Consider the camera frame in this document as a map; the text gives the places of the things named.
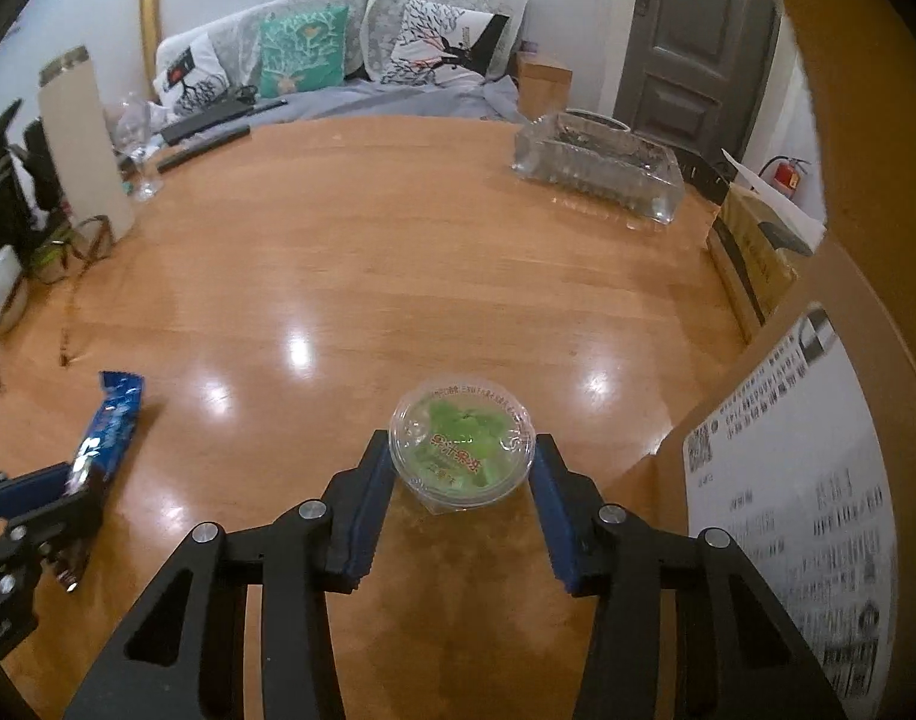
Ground red fire extinguisher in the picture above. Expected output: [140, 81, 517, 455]
[758, 156, 812, 203]

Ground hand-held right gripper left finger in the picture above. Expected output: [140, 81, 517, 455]
[64, 429, 397, 720]

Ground wine glass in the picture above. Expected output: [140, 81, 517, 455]
[105, 92, 165, 202]

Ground green jelly cup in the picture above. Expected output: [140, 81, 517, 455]
[389, 381, 538, 517]

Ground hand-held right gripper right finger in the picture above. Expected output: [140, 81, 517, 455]
[530, 433, 849, 720]

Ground dark-rimmed eyeglasses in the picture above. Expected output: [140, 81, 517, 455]
[0, 216, 115, 392]

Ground clear plastic tray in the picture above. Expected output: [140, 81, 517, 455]
[512, 111, 685, 226]

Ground blue snack packet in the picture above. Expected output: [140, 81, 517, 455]
[51, 370, 146, 593]

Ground grey sofa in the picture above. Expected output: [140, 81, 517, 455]
[154, 0, 534, 125]

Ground white paper sheet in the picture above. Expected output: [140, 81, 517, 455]
[719, 148, 830, 241]

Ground white pillow with tree print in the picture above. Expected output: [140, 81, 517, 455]
[152, 34, 230, 110]

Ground teal patterned pillow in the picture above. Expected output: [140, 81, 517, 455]
[259, 4, 350, 95]

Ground cream cylindrical tumbler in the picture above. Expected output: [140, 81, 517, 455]
[38, 47, 138, 245]

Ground wooden nightstand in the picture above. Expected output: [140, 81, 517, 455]
[516, 52, 573, 121]

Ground brown cardboard carton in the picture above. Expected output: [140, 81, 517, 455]
[705, 184, 804, 346]

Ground cardboard box with white label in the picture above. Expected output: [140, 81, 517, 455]
[638, 0, 916, 720]

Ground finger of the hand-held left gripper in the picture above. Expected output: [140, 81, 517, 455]
[0, 463, 75, 522]
[0, 481, 105, 554]

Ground white pillow with deer print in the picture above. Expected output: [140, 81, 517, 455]
[379, 0, 513, 85]

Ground grey door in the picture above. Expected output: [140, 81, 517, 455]
[615, 0, 782, 166]

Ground beige wooden pole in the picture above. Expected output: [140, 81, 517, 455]
[140, 0, 164, 102]

